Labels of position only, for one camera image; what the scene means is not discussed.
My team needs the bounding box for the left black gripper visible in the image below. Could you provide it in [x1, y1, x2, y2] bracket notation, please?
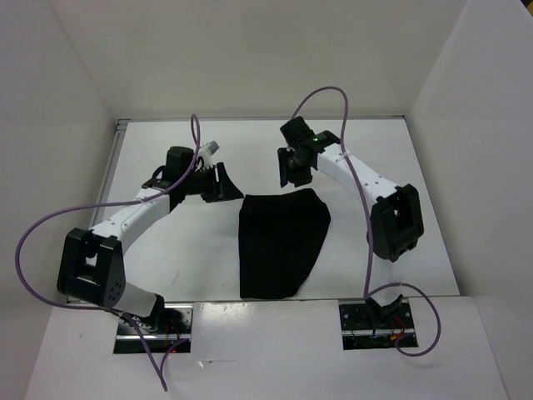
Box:
[182, 162, 243, 203]

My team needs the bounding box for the black skirt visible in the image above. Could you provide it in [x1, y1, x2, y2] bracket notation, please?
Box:
[238, 188, 331, 300]

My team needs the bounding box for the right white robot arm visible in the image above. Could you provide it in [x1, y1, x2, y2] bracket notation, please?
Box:
[277, 127, 424, 328]

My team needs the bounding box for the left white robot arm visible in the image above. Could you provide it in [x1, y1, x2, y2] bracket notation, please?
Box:
[57, 141, 243, 333]

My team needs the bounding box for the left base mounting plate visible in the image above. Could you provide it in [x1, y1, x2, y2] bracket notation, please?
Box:
[113, 303, 194, 355]

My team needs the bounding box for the base mounting plate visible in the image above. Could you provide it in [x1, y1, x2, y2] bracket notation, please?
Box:
[113, 303, 194, 355]
[338, 300, 418, 351]

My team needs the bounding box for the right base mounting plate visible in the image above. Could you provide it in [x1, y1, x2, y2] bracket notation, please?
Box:
[338, 300, 418, 351]

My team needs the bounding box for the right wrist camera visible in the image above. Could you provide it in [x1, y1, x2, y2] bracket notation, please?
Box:
[280, 117, 314, 148]

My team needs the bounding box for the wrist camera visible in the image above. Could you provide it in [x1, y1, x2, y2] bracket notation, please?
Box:
[197, 141, 220, 170]
[280, 117, 314, 148]

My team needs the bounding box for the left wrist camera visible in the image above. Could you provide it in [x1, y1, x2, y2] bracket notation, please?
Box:
[197, 141, 220, 170]

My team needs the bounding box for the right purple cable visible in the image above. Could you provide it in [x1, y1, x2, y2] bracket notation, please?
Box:
[291, 86, 441, 358]

